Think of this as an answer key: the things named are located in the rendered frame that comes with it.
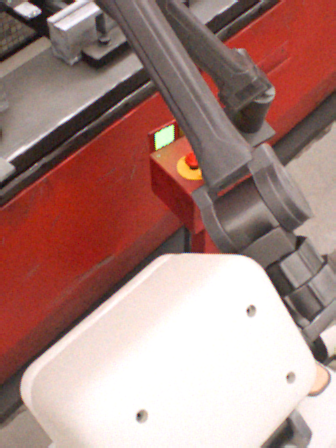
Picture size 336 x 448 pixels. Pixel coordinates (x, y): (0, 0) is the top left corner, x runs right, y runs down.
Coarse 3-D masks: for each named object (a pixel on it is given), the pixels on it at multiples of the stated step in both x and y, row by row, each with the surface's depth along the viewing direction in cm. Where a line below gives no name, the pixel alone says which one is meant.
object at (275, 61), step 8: (288, 40) 198; (280, 48) 197; (272, 56) 196; (280, 56) 200; (256, 64) 192; (264, 64) 195; (272, 64) 199; (280, 64) 201; (264, 72) 198; (272, 72) 198
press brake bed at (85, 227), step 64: (320, 0) 201; (320, 64) 225; (128, 128) 162; (320, 128) 259; (0, 192) 140; (64, 192) 157; (128, 192) 178; (0, 256) 151; (64, 256) 171; (128, 256) 200; (0, 320) 165; (64, 320) 195; (0, 384) 190
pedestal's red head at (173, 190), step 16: (160, 128) 146; (176, 128) 149; (176, 144) 151; (160, 160) 148; (176, 160) 148; (160, 176) 150; (176, 176) 146; (160, 192) 155; (176, 192) 147; (224, 192) 147; (176, 208) 152; (192, 208) 145; (192, 224) 149
